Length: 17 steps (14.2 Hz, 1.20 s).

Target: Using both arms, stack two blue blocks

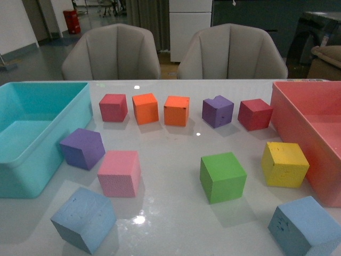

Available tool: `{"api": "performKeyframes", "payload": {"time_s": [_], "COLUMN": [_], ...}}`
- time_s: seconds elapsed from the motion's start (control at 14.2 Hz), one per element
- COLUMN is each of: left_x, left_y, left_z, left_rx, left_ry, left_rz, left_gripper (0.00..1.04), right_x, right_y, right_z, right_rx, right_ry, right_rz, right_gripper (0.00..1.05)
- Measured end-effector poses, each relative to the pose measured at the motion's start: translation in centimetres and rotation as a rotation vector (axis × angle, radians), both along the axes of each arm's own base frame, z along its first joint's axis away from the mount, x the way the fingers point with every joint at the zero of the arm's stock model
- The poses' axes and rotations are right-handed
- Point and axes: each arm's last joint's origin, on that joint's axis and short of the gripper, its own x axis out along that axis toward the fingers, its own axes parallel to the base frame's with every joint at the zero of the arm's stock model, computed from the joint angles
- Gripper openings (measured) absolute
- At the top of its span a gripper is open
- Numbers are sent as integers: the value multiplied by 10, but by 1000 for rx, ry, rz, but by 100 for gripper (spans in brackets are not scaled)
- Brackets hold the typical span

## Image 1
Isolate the blue foam block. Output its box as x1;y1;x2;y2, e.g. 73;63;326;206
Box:
51;187;117;254
268;196;340;255

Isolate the right orange foam block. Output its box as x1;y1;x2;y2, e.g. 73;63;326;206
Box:
164;95;190;127

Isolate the orange foam block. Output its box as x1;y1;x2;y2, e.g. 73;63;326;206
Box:
132;93;159;125
164;95;190;127

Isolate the left orange foam block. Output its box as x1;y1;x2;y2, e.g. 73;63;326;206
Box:
132;93;159;125

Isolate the notched purple foam block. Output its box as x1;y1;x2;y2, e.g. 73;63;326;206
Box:
201;95;234;128

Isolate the magenta foam block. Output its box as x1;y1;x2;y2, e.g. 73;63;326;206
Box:
99;94;128;122

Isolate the pink foam block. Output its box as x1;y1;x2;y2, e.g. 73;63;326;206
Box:
98;150;141;197

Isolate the green foam block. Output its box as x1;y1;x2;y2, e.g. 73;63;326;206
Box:
199;152;247;204

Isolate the dark red foam block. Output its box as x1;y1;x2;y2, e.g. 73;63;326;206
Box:
238;99;273;131

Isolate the left purple foam block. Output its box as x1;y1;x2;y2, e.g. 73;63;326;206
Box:
59;128;105;170

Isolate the left beige armchair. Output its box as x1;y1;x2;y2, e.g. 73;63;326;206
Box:
61;23;161;81

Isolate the beige armchair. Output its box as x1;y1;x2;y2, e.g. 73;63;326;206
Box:
177;23;288;79
61;23;161;81

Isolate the right beige armchair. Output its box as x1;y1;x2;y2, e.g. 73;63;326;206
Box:
177;23;288;79

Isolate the white drawer cabinet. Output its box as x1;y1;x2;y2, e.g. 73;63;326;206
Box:
169;0;213;62

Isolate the grey curtain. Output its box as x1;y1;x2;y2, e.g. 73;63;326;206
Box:
126;0;171;52

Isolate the yellow foam block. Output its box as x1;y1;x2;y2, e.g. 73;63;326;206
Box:
261;142;310;188

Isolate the teal plastic bin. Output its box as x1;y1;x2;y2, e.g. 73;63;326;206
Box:
1;82;93;198

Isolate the pink plastic bin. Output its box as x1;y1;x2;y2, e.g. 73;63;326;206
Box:
271;81;340;207

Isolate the red box on floor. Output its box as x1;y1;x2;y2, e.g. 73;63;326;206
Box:
63;10;81;34

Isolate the dark grey counter cabinet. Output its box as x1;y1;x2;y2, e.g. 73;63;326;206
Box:
212;0;340;58

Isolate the brown sofa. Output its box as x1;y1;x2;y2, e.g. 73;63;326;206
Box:
307;45;340;81

